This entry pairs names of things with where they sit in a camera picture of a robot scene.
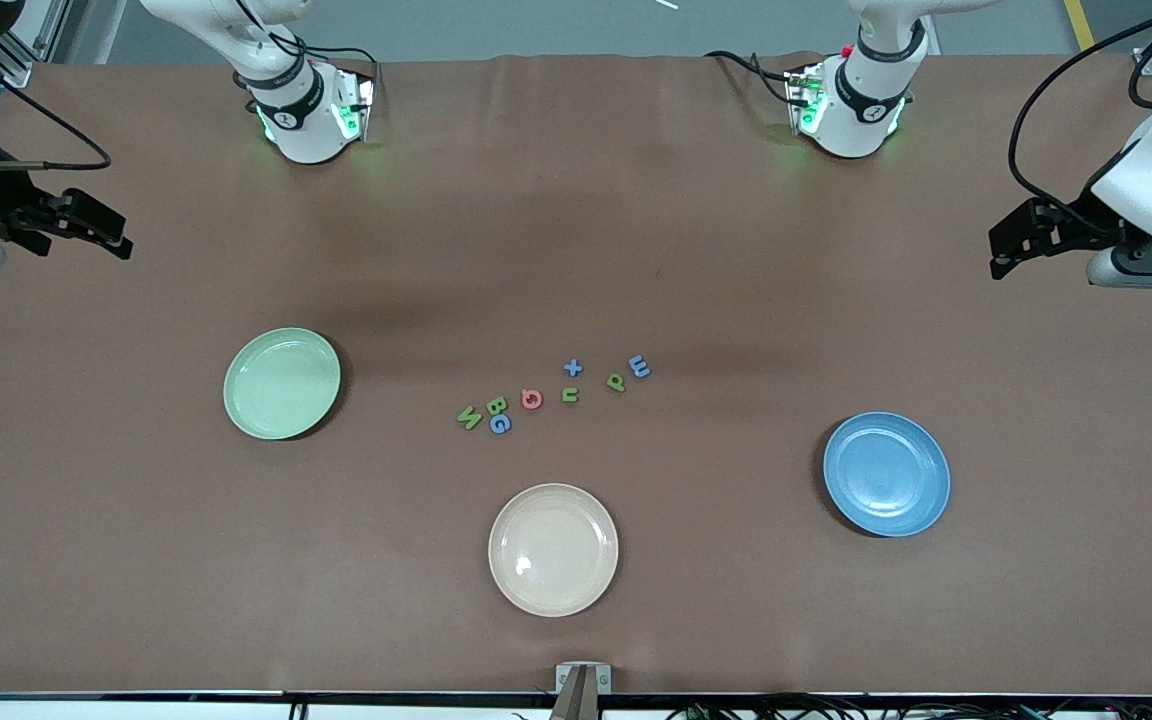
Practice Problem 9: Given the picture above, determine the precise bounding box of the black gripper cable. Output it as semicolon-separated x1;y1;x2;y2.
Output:
0;35;114;171
1008;8;1152;226

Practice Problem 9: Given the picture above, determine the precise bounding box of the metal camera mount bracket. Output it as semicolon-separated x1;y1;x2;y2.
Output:
551;662;613;720

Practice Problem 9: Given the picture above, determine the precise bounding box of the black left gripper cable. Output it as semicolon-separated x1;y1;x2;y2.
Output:
1008;8;1152;226

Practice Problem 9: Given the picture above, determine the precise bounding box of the black right arm base cable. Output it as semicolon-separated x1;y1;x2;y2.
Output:
231;0;382;66

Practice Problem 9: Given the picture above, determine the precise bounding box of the aluminium frame post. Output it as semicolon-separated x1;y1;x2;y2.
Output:
0;0;72;89

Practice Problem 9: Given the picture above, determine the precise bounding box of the black left arm base cable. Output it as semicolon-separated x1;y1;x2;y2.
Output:
704;50;797;101

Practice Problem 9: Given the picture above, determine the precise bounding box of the black arm base cable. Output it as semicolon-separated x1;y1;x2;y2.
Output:
231;0;382;66
704;50;797;101

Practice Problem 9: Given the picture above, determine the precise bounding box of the blue plate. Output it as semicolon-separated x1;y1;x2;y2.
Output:
823;411;952;538

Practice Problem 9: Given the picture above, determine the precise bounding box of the white table edge rail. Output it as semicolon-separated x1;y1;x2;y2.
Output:
0;690;1152;720

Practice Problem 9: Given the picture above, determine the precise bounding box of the brown table mat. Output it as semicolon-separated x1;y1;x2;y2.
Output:
0;52;1152;697

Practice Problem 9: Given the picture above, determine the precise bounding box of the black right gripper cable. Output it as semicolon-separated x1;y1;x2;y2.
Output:
0;35;114;171

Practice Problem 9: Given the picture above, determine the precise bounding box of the beige plate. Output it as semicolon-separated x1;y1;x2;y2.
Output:
488;483;620;618

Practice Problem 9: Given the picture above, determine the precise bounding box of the green plate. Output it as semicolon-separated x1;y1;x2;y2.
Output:
223;327;342;441

